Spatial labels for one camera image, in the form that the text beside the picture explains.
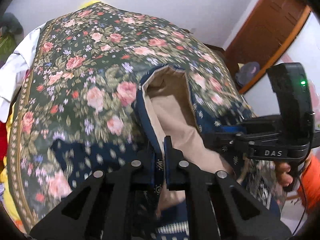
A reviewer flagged navy patterned hooded sweater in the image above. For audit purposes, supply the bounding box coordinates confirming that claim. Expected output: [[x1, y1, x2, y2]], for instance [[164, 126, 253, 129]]
[[48, 64, 280, 239]]

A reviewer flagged orange right sleeve forearm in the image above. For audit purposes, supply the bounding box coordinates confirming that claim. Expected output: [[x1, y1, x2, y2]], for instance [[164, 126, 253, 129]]
[[297, 153, 320, 215]]

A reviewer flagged person right hand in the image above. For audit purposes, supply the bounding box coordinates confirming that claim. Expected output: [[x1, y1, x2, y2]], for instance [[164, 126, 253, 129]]
[[275, 162, 293, 187]]

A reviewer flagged purple grey bag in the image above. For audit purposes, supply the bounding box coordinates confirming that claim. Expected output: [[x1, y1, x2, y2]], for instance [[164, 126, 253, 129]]
[[235, 61, 260, 88]]

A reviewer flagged green floral bedspread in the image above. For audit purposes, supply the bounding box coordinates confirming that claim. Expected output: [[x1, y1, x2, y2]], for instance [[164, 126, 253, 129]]
[[6, 0, 286, 234]]

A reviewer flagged yellow blanket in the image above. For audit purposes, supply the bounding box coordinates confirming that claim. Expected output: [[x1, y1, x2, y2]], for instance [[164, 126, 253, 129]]
[[1, 105, 26, 233]]

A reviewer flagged brown wooden wardrobe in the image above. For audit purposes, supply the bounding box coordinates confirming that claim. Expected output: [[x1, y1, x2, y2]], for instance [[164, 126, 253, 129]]
[[225, 0, 311, 94]]

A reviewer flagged red plush toy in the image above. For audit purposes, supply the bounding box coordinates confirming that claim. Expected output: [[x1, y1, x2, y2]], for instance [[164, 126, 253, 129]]
[[0, 122, 8, 161]]

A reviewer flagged white cloth on bed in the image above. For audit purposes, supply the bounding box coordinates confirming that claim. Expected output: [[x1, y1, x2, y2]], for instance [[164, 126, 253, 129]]
[[0, 24, 45, 123]]

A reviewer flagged grey pillow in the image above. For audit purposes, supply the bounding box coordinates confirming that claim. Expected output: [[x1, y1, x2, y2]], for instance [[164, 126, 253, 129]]
[[0, 12, 23, 36]]

